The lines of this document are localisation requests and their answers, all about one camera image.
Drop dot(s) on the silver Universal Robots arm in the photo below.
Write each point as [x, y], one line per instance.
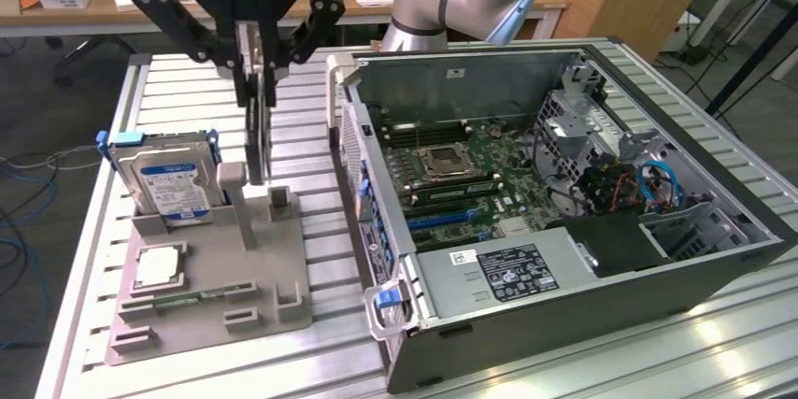
[423, 6]

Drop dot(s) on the wooden desk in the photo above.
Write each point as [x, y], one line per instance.
[75, 18]

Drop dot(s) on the black RAM slot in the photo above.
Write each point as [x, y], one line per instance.
[427, 137]
[423, 127]

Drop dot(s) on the hard disk with blue caddy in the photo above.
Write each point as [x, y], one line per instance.
[168, 184]

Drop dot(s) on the CPU socket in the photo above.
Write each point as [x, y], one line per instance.
[443, 161]

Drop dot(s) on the black installed RAM stick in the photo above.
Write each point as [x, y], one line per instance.
[458, 195]
[455, 184]

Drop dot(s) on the silver drive cage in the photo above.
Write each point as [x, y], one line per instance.
[567, 132]

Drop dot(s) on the blue expansion slot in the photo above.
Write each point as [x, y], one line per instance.
[439, 219]

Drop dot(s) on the black expansion slot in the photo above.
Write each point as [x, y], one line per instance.
[446, 240]

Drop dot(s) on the silver CPU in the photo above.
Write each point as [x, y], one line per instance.
[157, 268]

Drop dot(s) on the grey parts rack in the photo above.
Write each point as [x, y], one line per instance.
[205, 273]

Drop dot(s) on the green RAM stick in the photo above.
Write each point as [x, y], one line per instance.
[187, 300]

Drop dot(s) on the blue case latch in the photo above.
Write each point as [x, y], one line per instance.
[385, 298]

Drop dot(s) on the grey power supply unit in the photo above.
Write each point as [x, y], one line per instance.
[448, 287]

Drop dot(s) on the black plastic shroud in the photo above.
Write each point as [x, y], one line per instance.
[611, 240]

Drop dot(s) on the black slanted stand pole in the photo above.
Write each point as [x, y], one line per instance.
[747, 39]

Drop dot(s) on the silver disk bay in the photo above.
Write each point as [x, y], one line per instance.
[704, 226]

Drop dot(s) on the black open PC case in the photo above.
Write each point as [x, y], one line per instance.
[560, 324]

